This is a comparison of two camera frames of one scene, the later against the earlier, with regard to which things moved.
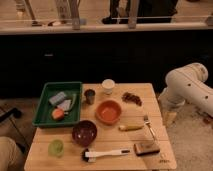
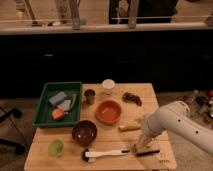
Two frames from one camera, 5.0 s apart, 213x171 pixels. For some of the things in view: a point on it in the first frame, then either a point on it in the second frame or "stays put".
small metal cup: (90, 95) stays put
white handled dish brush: (90, 156) stays put
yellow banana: (130, 127) stays put
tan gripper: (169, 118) → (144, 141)
